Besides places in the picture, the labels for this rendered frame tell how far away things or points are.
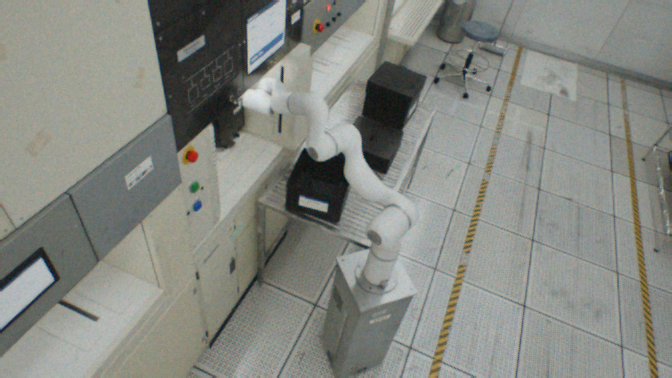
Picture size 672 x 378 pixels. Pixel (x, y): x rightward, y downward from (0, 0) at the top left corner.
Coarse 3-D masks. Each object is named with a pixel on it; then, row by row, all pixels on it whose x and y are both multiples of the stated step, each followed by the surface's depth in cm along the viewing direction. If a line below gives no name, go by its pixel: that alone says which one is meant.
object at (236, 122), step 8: (232, 104) 206; (224, 112) 201; (232, 112) 208; (240, 112) 215; (216, 120) 199; (224, 120) 204; (232, 120) 211; (240, 120) 219; (216, 128) 202; (224, 128) 206; (232, 128) 214; (240, 128) 222; (216, 136) 206; (224, 136) 209; (232, 136) 217; (216, 144) 217; (224, 144) 212
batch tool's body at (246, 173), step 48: (192, 0) 122; (240, 0) 143; (288, 0) 175; (192, 48) 129; (240, 48) 154; (288, 48) 191; (240, 96) 166; (192, 144) 149; (240, 144) 227; (288, 144) 228; (192, 192) 161; (240, 192) 205; (192, 240) 175; (240, 240) 222; (240, 288) 250
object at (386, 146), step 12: (360, 120) 258; (372, 120) 259; (360, 132) 250; (372, 132) 251; (384, 132) 253; (396, 132) 255; (372, 144) 244; (384, 144) 245; (396, 144) 247; (372, 156) 239; (384, 156) 238; (372, 168) 244; (384, 168) 241
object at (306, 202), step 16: (304, 160) 229; (336, 160) 224; (304, 176) 232; (320, 176) 230; (336, 176) 232; (288, 192) 208; (304, 192) 205; (320, 192) 203; (336, 192) 228; (288, 208) 215; (304, 208) 213; (320, 208) 210; (336, 208) 208
